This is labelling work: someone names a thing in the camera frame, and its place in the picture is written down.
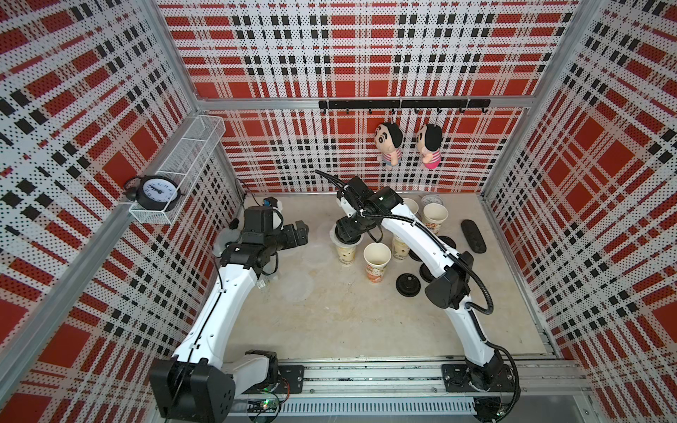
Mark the small white clock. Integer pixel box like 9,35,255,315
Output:
421,194,444,206

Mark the black lid middle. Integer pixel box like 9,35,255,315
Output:
419,264,435,283

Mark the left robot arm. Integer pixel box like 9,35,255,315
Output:
149,206,310,422

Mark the black hook rail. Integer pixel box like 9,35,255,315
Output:
318,99,491,111

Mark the back left paper cup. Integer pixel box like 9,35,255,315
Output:
403,198,419,215

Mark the black remote control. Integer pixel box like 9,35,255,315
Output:
460,220,488,254

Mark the black lid back left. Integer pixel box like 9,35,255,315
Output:
408,250,422,263

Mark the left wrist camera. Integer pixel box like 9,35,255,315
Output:
263,197,282,211

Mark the grey plush toy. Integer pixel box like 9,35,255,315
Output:
213,218,241,258

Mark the paper milk tea cup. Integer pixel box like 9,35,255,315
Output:
363,243,391,283
391,235,410,260
335,243,357,265

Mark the back right paper cup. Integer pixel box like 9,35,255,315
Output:
421,203,449,234

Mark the black lid back right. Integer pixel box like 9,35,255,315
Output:
439,235,457,250

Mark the plush doll blue striped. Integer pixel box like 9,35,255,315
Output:
375,123,403,167

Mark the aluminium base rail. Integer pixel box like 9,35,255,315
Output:
227,356,603,422

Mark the black lid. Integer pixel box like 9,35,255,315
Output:
408,250,422,263
395,273,421,298
439,235,457,250
419,264,435,283

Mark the plush doll pink striped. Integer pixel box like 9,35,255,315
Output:
416,123,443,170

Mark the black lid front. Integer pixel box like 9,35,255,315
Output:
395,273,421,298

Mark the black round alarm clock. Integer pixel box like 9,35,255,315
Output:
123,176,182,212

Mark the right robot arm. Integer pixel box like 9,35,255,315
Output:
325,175,521,394

